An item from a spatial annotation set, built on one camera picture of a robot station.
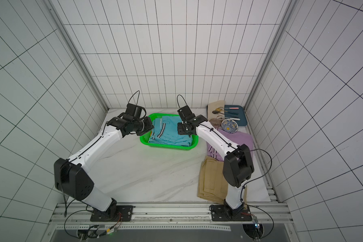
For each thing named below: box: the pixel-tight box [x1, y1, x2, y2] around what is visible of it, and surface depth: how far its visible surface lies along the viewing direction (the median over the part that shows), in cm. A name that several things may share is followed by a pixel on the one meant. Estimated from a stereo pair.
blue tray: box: [224, 104, 248, 127], surface depth 117 cm
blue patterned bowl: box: [220, 118, 239, 134], surface depth 108 cm
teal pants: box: [148, 115, 193, 147], surface depth 97 cm
